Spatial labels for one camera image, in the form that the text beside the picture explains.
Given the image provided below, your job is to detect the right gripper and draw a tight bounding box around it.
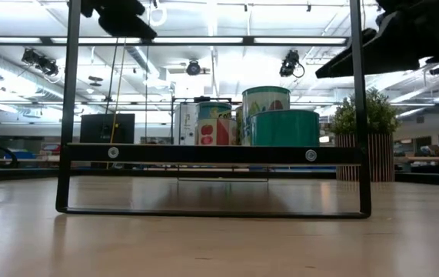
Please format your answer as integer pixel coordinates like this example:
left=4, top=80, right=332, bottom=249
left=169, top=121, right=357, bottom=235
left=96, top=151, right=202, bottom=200
left=315, top=0, right=439, bottom=79

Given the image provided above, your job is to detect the wooden tray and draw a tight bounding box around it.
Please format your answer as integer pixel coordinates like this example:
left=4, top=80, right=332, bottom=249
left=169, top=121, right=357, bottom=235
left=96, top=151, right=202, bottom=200
left=55, top=0, right=373, bottom=219

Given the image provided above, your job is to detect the white cabinet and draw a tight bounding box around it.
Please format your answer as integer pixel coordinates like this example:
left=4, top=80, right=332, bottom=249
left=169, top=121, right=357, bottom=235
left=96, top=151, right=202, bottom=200
left=172, top=102, right=199, bottom=146

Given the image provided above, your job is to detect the white can blue print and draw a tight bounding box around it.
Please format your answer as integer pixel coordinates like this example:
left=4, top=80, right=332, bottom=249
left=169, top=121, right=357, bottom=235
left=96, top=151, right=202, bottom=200
left=241, top=85, right=291, bottom=146

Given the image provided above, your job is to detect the round black ceiling fixture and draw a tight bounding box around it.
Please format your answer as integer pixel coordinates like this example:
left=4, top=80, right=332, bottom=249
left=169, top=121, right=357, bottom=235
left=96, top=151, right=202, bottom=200
left=185, top=59, right=203, bottom=77

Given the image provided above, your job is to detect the tomato print can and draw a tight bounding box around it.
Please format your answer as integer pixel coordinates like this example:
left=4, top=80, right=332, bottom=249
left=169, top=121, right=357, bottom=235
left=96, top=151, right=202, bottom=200
left=195, top=117, right=238, bottom=146

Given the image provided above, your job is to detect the potted plant ribbed pot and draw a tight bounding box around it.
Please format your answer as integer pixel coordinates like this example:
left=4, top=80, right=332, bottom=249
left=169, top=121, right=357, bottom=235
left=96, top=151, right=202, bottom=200
left=329, top=87, right=401, bottom=182

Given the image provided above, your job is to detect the short plain teal can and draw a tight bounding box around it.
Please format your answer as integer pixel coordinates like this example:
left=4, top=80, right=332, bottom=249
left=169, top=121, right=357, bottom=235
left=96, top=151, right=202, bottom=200
left=249, top=109, right=321, bottom=147

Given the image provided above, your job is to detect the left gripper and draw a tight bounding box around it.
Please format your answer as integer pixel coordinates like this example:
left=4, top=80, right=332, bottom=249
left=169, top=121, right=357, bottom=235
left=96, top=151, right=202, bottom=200
left=79, top=0, right=158, bottom=39

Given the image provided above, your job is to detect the teal yellow corn can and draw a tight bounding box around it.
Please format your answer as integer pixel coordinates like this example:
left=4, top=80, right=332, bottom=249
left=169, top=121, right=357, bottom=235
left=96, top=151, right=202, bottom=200
left=197, top=101, right=233, bottom=120

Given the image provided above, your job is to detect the black box monitor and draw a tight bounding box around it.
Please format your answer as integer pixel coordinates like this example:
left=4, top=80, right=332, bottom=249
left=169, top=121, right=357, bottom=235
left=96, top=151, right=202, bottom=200
left=79, top=113, right=135, bottom=145

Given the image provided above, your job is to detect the background wooden table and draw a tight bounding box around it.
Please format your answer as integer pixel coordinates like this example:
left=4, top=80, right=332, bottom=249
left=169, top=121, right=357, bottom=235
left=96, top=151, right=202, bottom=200
left=405, top=155, right=439, bottom=164

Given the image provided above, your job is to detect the black aluminium table frame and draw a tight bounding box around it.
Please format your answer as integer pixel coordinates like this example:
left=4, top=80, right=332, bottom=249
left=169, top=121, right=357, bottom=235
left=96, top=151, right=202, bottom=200
left=0, top=134, right=439, bottom=188

